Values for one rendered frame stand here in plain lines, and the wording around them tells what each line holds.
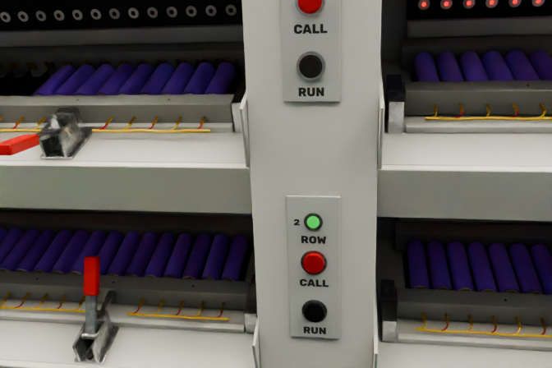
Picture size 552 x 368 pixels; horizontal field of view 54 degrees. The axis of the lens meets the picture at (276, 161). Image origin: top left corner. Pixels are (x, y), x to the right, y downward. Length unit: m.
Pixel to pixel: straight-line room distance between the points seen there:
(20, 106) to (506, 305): 0.46
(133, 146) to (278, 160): 0.13
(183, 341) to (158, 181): 0.17
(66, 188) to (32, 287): 0.17
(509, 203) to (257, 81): 0.20
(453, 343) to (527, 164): 0.19
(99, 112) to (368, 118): 0.23
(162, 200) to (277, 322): 0.14
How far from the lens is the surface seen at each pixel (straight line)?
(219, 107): 0.45
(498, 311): 0.54
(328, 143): 0.39
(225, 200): 0.43
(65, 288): 0.60
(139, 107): 0.47
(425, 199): 0.42
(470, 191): 0.42
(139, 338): 0.55
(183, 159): 0.43
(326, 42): 0.38
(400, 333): 0.52
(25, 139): 0.43
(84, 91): 0.53
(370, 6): 0.38
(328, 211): 0.41
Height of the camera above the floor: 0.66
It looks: 17 degrees down
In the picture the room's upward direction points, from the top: 2 degrees counter-clockwise
